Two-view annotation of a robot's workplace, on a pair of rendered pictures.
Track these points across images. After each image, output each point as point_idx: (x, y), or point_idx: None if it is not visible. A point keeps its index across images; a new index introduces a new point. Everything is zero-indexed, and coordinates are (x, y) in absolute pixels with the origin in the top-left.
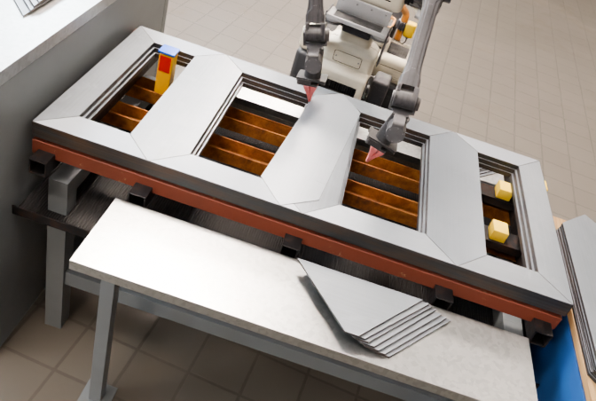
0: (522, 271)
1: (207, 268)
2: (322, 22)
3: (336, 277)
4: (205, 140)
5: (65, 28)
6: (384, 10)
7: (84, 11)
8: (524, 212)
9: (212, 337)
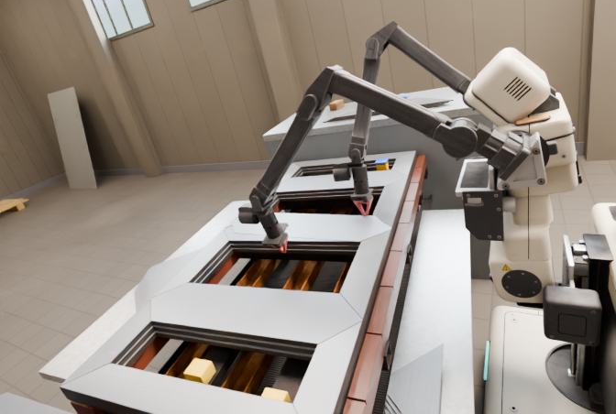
0: (118, 347)
1: (219, 228)
2: (350, 142)
3: (189, 260)
4: (300, 197)
5: (322, 128)
6: (489, 165)
7: (341, 125)
8: None
9: None
